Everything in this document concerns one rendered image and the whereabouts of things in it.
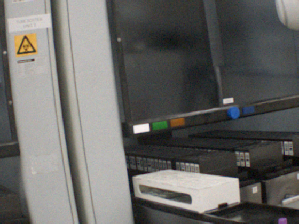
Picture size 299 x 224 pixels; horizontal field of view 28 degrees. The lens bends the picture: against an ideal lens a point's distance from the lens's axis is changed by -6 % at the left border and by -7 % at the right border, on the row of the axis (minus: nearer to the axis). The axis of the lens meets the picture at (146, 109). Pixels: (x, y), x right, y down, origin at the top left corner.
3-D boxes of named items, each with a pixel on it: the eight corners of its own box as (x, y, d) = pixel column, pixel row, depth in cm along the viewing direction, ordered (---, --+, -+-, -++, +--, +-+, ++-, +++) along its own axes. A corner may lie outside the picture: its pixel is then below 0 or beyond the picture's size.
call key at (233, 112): (228, 120, 149) (226, 107, 149) (237, 118, 151) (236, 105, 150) (230, 120, 148) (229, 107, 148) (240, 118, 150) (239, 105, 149)
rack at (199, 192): (134, 201, 146) (131, 176, 146) (171, 193, 151) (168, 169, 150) (201, 218, 120) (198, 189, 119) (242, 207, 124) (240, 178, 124)
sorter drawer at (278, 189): (142, 185, 208) (138, 159, 207) (178, 177, 214) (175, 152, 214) (277, 210, 143) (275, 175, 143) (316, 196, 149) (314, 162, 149)
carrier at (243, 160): (274, 162, 163) (272, 141, 162) (278, 163, 161) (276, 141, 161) (240, 172, 158) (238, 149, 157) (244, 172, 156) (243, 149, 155)
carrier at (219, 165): (234, 175, 154) (232, 152, 154) (238, 175, 152) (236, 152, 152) (195, 185, 149) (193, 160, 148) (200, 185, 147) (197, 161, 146)
